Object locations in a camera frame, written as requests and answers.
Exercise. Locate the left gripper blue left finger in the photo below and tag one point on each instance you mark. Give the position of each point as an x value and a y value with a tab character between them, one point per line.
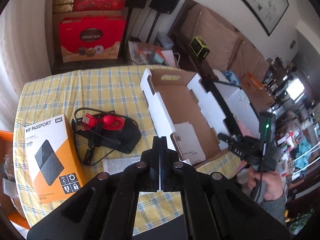
150	174

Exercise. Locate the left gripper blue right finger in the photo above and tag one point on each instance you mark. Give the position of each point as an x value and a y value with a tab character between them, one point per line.
168	176

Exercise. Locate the white printed paper sheet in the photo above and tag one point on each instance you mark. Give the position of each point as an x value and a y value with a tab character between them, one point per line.
115	166

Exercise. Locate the person right hand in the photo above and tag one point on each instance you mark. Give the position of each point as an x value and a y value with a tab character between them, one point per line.
274	187

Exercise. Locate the white papers in tray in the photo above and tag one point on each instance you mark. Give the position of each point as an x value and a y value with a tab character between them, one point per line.
188	143

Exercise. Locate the black pouch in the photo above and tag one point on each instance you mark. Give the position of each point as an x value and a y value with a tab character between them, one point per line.
108	129

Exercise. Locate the black and white storage box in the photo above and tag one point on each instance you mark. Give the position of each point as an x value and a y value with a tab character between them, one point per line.
240	114

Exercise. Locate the orange small carton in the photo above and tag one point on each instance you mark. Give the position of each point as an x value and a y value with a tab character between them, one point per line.
255	82

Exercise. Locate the brown cardboard tray box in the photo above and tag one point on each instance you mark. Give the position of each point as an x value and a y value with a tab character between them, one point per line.
177	96

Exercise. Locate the orange WD passport box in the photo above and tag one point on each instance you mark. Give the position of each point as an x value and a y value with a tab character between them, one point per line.
54	166

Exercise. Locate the green cube clock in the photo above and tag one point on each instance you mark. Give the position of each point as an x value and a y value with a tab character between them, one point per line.
200	49

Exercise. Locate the brown sofa cushion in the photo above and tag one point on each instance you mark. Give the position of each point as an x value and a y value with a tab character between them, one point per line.
219	35

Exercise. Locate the red collection gift bag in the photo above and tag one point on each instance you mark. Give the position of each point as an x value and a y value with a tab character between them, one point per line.
91	38

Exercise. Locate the orange box lid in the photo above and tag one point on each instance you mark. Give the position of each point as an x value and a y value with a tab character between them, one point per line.
10	202

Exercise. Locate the black speaker on stand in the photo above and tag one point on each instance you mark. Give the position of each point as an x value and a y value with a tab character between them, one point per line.
161	7

